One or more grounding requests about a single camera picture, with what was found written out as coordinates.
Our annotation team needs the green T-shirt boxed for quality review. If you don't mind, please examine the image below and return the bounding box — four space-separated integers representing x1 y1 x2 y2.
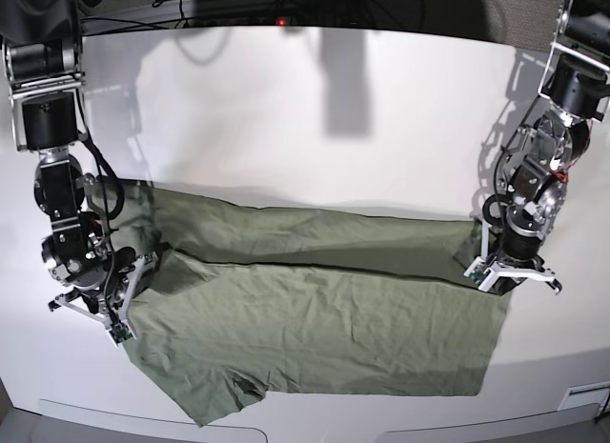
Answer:
112 180 510 426

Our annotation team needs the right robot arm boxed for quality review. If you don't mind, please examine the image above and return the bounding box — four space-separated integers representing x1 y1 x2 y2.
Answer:
1 0 145 321

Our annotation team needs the black aluminium frame rail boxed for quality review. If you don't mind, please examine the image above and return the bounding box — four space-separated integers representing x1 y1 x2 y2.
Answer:
79 0 428 34

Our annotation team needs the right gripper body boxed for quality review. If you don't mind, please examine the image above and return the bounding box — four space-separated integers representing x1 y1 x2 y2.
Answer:
79 247 136 314

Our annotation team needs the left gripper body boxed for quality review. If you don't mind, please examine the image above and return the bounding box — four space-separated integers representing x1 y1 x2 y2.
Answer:
491 224 544 293

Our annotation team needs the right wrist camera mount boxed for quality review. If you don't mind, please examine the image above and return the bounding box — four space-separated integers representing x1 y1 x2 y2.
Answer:
48 247 160 347

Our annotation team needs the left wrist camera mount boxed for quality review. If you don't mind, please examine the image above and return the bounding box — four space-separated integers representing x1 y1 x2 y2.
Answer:
463 220 563 295

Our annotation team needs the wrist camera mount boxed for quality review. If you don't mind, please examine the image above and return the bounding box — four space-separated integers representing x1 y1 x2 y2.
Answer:
463 220 563 295
48 247 160 347

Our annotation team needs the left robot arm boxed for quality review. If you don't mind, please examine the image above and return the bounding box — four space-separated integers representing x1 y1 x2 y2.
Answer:
464 0 609 295

